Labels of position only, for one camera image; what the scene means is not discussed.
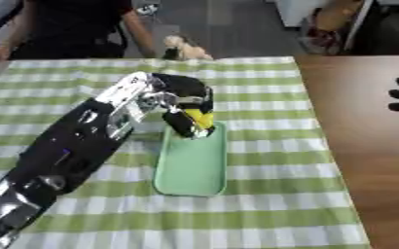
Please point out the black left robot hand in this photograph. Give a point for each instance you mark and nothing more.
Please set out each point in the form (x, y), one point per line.
(181, 89)

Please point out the yellow toy banana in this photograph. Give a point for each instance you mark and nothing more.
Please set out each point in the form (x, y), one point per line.
(200, 119)

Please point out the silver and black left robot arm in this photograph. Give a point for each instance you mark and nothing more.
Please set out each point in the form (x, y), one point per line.
(67, 152)

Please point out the beige soft toy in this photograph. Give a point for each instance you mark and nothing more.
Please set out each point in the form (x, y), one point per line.
(183, 48)

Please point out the light green tray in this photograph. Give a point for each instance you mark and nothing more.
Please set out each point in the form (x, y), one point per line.
(191, 165)

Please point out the tan bag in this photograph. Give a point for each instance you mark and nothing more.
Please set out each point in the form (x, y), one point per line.
(330, 26)

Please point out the person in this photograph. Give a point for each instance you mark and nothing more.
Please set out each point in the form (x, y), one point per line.
(67, 26)

